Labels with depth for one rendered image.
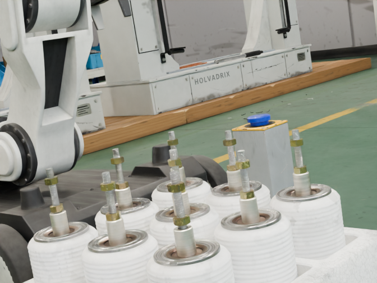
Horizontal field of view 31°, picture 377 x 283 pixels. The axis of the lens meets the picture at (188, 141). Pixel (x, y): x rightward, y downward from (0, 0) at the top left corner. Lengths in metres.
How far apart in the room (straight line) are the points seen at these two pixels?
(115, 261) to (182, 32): 7.09
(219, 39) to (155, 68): 3.87
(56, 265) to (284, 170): 0.45
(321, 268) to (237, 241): 0.12
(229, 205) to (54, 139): 0.64
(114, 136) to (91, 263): 2.45
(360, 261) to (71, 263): 0.38
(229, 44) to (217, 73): 3.50
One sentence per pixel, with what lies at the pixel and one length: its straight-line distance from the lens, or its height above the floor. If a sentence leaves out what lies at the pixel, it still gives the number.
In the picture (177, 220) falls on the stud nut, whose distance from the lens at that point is 0.74.
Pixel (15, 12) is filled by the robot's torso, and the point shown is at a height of 0.58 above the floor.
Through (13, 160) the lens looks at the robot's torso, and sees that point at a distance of 1.50.
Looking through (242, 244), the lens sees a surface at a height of 0.24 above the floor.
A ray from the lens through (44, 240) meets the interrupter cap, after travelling 0.91.
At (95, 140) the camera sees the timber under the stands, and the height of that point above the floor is 0.05.
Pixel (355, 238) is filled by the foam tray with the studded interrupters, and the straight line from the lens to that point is 0.97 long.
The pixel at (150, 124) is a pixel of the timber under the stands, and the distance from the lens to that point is 3.40.
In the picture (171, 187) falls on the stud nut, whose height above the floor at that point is 0.33.
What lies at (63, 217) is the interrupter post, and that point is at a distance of 0.92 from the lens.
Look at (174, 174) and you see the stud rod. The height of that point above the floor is 0.34.
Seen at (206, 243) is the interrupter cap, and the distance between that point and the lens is 0.77.
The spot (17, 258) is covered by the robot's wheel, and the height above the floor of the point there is 0.15.
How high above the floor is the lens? 0.50
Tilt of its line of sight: 9 degrees down
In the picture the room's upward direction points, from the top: 9 degrees counter-clockwise
